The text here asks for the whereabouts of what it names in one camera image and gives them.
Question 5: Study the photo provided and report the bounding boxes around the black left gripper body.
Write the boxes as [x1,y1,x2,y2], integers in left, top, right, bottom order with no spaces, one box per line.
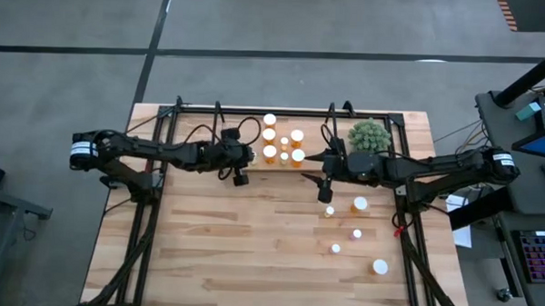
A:
[204,126,253,189]

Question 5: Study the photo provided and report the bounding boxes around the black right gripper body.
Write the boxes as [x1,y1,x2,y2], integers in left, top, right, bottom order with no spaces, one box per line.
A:
[316,146,362,206]

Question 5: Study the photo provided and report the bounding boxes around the green potted plant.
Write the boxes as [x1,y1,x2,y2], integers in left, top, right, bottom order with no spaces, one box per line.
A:
[347,117,392,161]

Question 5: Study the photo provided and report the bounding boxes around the white paper sheet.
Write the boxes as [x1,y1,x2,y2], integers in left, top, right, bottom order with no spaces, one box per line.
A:
[452,224,474,250]
[445,193,470,214]

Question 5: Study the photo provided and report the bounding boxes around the black desk crossbar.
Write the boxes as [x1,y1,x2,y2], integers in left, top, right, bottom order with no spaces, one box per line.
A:
[446,184,518,233]

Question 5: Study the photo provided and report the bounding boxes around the grey desk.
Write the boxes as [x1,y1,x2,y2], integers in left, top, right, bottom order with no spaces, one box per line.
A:
[493,210,545,306]
[471,89,545,214]

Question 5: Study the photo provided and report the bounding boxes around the teal box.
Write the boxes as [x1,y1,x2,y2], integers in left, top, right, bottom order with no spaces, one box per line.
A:
[514,101,542,123]

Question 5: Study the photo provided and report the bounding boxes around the monitor with blue screen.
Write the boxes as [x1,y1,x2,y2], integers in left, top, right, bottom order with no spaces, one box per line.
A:
[510,119,545,162]

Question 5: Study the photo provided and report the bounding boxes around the black slanted pole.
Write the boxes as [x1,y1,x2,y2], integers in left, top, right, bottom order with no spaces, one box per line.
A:
[494,40,545,110]

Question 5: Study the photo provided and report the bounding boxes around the backlit keyboard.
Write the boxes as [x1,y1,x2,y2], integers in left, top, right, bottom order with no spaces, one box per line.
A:
[511,228,545,285]

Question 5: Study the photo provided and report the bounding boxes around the grey side table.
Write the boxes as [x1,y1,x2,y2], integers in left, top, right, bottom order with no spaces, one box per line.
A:
[0,183,55,306]

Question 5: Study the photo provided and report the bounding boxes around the black mat orange stripes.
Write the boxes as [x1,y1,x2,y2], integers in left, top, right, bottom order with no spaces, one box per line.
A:
[495,0,545,35]

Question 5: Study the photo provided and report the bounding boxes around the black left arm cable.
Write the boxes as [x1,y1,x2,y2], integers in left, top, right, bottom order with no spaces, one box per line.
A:
[180,114,263,148]

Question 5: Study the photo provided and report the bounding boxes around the wooden shelf black metal frame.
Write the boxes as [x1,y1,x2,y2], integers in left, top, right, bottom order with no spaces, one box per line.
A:
[209,96,357,180]

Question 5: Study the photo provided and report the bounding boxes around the black aluminium table frame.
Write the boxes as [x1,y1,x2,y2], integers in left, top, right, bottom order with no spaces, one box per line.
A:
[84,100,475,306]

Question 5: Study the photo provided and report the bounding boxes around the thin black tether cable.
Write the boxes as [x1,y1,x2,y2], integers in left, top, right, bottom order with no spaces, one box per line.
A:
[125,110,167,135]

